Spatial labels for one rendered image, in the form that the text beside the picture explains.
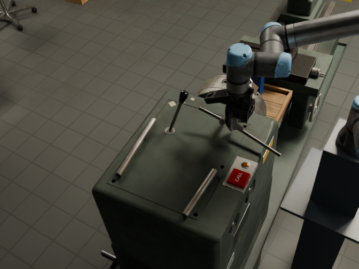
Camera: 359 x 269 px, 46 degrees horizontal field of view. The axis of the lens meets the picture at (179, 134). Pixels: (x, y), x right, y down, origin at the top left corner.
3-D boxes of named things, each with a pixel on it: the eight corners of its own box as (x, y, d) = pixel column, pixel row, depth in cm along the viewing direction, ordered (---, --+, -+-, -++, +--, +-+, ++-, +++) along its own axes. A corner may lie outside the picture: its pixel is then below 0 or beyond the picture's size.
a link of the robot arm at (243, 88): (222, 81, 135) (232, 66, 139) (222, 92, 138) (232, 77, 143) (244, 87, 132) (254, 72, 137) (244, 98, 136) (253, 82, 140)
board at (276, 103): (272, 135, 205) (273, 129, 202) (204, 114, 218) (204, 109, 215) (291, 96, 222) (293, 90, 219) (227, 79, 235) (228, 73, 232)
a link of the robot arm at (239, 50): (254, 57, 124) (225, 56, 125) (252, 86, 132) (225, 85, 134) (255, 41, 129) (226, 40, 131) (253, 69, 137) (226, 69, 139)
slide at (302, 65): (305, 84, 219) (306, 78, 215) (227, 64, 234) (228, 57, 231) (315, 63, 229) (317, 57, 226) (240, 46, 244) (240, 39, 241)
